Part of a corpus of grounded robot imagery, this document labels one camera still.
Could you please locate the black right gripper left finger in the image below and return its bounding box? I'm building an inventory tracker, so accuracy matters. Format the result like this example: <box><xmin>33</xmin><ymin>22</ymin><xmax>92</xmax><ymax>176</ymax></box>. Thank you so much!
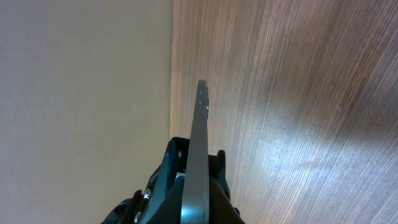
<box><xmin>103</xmin><ymin>137</ymin><xmax>190</xmax><ymax>224</ymax></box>

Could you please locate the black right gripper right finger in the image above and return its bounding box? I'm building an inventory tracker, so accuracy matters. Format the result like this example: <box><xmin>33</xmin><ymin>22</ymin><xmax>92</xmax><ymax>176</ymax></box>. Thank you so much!
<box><xmin>208</xmin><ymin>150</ymin><xmax>244</xmax><ymax>224</ymax></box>

